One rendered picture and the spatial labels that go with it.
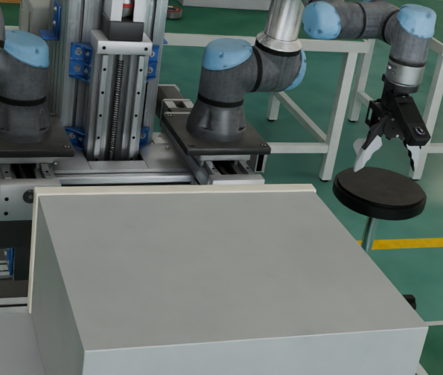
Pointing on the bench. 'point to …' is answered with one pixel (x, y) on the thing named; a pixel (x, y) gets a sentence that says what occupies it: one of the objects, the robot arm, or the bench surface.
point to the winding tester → (210, 285)
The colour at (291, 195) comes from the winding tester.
